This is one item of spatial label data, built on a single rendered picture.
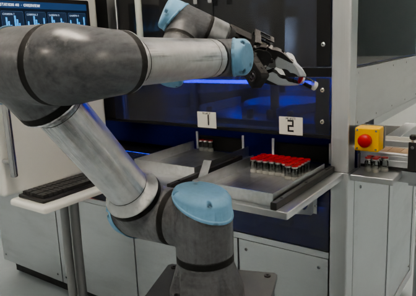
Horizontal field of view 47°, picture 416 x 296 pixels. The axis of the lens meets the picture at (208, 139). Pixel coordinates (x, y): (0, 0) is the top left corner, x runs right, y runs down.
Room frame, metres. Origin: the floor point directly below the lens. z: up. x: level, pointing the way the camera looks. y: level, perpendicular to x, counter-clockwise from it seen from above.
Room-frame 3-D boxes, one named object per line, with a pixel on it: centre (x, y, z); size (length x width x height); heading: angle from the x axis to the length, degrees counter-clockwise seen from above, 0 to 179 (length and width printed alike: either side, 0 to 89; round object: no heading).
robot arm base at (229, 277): (0.89, 0.02, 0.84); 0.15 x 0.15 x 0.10
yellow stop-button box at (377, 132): (1.41, -0.49, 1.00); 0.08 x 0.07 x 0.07; 144
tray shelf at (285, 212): (1.51, -0.04, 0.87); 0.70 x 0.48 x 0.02; 54
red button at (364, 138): (1.38, -0.47, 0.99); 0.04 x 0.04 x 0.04; 54
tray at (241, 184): (1.37, -0.16, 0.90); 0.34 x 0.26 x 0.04; 144
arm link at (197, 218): (0.89, 0.02, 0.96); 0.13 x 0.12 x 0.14; 59
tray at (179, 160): (1.66, 0.05, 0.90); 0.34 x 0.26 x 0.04; 144
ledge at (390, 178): (1.44, -0.53, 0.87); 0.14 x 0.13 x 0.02; 144
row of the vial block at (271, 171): (1.44, -0.21, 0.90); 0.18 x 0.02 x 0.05; 54
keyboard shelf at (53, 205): (1.70, 0.51, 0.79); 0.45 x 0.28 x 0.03; 144
